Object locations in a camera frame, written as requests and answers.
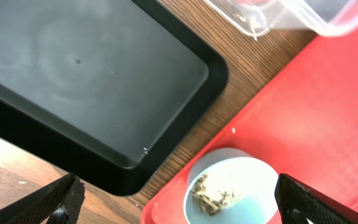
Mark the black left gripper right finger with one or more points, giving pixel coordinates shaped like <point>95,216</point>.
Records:
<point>299,203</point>

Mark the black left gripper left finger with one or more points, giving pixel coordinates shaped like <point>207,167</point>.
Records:
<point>57,202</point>

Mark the small blue bowl with food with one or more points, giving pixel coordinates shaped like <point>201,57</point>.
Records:
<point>228,185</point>

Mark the red serving tray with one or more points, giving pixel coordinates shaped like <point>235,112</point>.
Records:
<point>303,123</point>

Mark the black plastic bin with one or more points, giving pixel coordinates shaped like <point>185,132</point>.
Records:
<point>105,89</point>

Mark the clear plastic bin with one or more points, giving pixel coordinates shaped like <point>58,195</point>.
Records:
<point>255,18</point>

